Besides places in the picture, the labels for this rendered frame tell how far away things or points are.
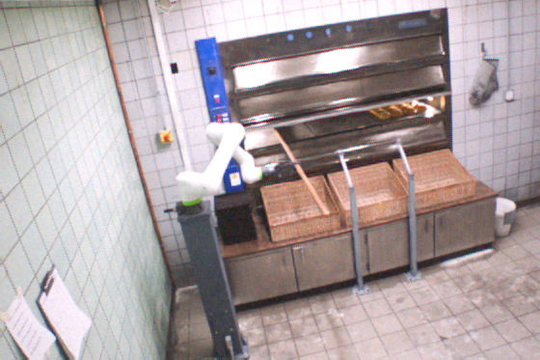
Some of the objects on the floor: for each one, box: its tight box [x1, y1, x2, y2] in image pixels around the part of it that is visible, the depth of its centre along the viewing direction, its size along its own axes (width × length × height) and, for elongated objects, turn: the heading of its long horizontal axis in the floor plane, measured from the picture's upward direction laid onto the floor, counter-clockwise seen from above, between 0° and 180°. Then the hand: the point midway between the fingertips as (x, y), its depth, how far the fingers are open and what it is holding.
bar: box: [255, 138, 424, 296], centre depth 354 cm, size 31×127×118 cm, turn 121°
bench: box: [215, 171, 499, 313], centre depth 386 cm, size 56×242×58 cm, turn 121°
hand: (296, 166), depth 326 cm, fingers closed on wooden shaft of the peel, 3 cm apart
